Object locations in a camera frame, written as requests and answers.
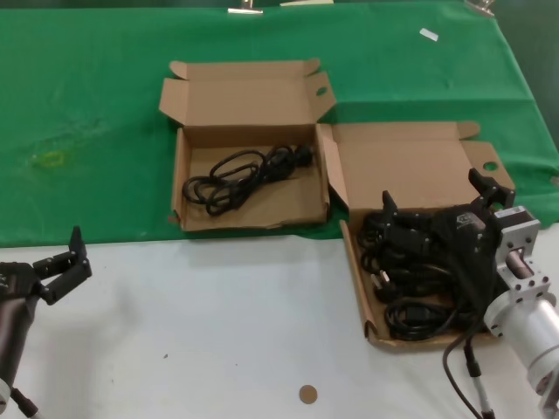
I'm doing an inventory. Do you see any black power cable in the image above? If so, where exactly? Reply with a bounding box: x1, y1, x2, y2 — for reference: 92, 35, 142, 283
182, 144, 311, 216
357, 209, 395, 263
361, 257, 455, 303
383, 299, 494, 342

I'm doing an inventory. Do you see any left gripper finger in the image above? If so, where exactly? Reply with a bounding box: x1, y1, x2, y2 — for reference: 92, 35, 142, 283
40, 238, 94, 306
32, 225, 87, 276

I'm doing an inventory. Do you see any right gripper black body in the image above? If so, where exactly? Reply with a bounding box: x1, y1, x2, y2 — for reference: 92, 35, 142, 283
430, 203, 500, 318

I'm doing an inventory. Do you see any metal table clip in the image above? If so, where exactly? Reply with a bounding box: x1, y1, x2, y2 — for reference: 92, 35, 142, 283
464, 0, 496, 18

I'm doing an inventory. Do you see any cable with silver connector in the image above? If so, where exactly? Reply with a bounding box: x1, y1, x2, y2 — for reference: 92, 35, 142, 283
10, 386, 41, 419
463, 340, 497, 419

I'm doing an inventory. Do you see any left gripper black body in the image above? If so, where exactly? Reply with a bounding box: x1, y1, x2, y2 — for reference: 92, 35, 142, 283
0, 260, 45, 388

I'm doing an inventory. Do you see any torn-edged open cardboard box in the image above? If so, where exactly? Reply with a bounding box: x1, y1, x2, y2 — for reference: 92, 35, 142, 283
168, 58, 336, 232

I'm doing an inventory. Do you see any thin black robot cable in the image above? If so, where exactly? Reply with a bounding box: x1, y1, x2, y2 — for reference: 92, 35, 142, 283
442, 325, 484, 419

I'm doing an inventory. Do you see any yellow rubber band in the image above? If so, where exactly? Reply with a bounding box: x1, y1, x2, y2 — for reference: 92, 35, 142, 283
40, 150, 67, 170

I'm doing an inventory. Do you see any open box with round hole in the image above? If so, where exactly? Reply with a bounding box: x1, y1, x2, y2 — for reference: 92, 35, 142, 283
316, 120, 517, 355

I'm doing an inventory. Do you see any green table cloth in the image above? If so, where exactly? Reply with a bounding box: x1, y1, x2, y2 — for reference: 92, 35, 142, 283
0, 2, 559, 251

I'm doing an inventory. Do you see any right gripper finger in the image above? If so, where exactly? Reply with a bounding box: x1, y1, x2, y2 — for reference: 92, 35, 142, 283
468, 167, 517, 216
382, 189, 438, 257

